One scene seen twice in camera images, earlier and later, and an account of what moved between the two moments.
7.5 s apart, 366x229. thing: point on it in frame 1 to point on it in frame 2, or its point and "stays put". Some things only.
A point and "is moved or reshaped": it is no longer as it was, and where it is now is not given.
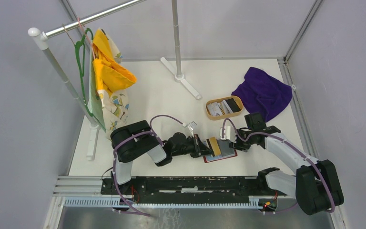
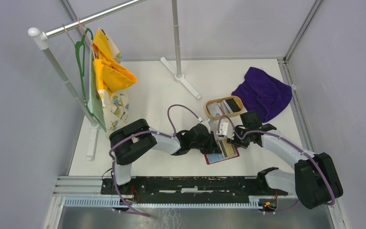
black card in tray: (233, 105) stays put
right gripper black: (238, 145) stays put
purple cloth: (259, 92) stays put
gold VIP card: (216, 149) is moved or reshaped
